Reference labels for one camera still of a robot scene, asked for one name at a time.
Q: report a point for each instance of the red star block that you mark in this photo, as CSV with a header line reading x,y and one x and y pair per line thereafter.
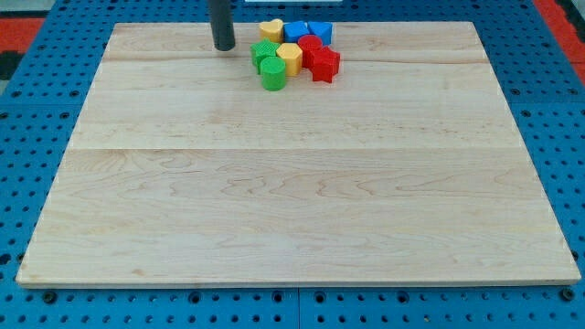
x,y
325,65

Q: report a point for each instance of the green star block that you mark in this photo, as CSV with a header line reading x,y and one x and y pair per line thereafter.
x,y
262,50

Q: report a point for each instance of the yellow heart block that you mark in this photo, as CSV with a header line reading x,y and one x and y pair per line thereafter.
x,y
272,30

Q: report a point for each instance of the green cylinder block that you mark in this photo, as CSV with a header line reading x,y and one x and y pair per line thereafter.
x,y
273,73

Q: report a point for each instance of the yellow hexagon block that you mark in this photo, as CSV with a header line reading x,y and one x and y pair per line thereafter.
x,y
292,55

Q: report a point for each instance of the light wooden board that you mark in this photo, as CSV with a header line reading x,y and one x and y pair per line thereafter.
x,y
407,170

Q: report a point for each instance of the red cylinder block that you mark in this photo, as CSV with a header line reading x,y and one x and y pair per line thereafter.
x,y
309,44

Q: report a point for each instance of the blue cube block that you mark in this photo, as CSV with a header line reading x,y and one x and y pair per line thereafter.
x,y
293,31

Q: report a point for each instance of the blue triangle block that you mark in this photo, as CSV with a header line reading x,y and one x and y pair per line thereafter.
x,y
323,30

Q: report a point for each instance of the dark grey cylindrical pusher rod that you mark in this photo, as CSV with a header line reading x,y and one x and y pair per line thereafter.
x,y
221,22

